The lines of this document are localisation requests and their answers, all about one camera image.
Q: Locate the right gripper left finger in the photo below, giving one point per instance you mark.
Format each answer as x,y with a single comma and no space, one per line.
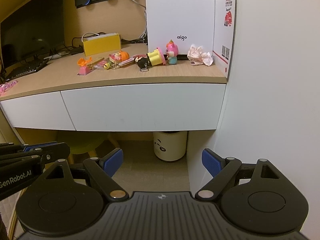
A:
100,172

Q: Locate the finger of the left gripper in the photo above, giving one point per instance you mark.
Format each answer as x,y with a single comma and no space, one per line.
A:
10,148
48,153

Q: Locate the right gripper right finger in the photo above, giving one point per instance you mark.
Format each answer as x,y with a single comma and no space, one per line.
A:
223,171

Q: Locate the pink card packet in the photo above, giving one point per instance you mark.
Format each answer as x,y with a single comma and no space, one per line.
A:
84,70

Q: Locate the clear red snack wrapper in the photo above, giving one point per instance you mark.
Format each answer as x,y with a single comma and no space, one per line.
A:
102,65

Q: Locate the red toy camera keychain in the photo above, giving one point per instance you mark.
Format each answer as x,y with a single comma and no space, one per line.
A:
113,61

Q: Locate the black white doll keychain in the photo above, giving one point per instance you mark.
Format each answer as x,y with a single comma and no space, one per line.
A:
142,63

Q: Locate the red round paddle snack pack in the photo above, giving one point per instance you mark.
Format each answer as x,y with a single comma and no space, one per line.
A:
131,60

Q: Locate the orange plastic capsule half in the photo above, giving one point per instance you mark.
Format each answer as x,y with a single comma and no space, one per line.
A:
124,55

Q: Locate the yellow pink toy cake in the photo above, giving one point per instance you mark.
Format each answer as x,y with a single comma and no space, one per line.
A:
156,57

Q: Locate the pink pig figurine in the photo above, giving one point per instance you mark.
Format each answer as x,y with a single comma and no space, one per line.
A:
171,52

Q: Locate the clear pack of biscuits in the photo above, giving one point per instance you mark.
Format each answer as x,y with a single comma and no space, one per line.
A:
92,64

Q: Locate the wooden stool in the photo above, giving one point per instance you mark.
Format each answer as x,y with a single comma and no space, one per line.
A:
84,142

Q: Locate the white panda trash bin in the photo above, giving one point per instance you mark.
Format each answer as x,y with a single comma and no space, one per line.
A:
170,146

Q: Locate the pink object at desk edge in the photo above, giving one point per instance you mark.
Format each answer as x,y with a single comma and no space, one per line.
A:
7,86

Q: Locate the black keyboard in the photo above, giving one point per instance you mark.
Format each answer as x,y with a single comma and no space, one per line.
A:
26,69

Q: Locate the yellow cardboard box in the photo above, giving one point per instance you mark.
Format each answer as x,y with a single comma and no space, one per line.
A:
101,43

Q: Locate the black monitor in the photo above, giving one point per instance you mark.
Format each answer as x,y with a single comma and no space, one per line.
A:
35,28

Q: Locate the white aigo computer case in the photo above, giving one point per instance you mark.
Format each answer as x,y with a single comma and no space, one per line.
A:
186,22

